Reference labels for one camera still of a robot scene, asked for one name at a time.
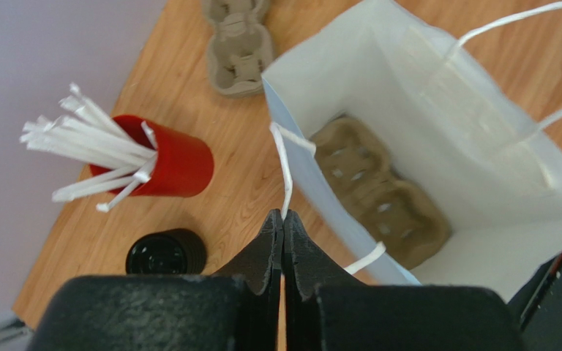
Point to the white paper bag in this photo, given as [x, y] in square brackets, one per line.
[448, 127]

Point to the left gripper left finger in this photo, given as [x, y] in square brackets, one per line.
[236, 308]

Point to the wrapped white straws bundle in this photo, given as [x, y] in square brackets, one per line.
[86, 133]

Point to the stacked pulp cup carriers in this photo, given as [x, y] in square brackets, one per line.
[240, 48]

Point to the stack of black lids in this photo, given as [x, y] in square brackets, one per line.
[170, 252]

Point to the pulp cup carrier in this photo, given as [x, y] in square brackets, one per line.
[394, 211]

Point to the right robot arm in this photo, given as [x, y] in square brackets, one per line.
[538, 307]

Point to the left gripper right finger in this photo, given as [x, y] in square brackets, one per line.
[328, 309]

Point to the red straw cup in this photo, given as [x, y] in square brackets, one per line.
[185, 164]

